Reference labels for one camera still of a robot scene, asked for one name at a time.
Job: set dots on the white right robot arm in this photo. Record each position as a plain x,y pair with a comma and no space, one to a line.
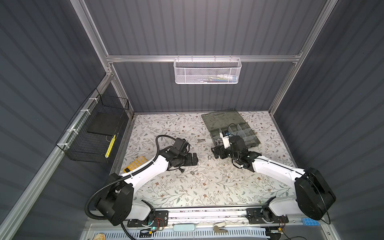
312,197

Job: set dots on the yellow calculator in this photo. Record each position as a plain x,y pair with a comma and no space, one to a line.
135,164

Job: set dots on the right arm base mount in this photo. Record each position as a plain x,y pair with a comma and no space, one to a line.
263,215

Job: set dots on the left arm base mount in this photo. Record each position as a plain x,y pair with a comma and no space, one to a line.
155,219

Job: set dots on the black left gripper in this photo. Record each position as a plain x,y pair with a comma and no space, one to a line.
189,162

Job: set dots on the black wire wall basket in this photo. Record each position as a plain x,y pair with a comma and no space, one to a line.
88,139

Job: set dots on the clear green organizer box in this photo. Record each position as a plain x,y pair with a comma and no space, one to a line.
232,122

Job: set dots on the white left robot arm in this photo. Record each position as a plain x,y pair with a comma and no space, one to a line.
116,200

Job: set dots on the white wire mesh basket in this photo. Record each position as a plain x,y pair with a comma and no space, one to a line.
207,71

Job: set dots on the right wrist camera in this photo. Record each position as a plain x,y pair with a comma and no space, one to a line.
225,139

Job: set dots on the yellow marker in basket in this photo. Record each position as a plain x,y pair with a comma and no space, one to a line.
110,147

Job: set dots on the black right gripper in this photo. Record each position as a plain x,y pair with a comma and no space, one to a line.
221,149

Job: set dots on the blue lego-like block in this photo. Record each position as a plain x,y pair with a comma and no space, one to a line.
309,222

